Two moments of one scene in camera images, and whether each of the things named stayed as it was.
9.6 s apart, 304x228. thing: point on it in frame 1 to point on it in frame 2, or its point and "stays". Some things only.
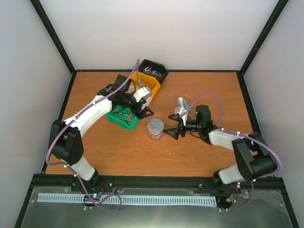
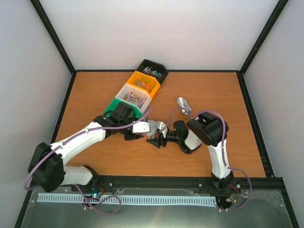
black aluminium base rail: (151, 181) stays
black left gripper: (141, 116) to (128, 137)
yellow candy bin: (145, 80) stays
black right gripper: (175, 130) to (156, 143)
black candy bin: (155, 69) stays
